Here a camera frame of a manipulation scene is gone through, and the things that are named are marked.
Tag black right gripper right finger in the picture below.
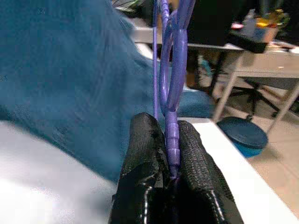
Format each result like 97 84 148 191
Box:
174 120 245 224

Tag black office chair base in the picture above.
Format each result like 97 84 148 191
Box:
230 79 285 119

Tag blue round container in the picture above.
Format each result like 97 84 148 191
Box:
216 116 269 159

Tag blue denim jeans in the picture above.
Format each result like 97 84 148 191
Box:
0 0 215 185

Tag grey desk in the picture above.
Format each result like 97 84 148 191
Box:
133 23 299 140

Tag purple plastic hanger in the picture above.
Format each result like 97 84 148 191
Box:
151 0 196 185

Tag white table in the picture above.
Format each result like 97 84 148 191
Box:
179 116 299 224

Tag black box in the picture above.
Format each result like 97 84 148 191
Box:
225 30 273 54

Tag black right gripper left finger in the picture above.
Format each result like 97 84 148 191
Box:
109 112 171 224

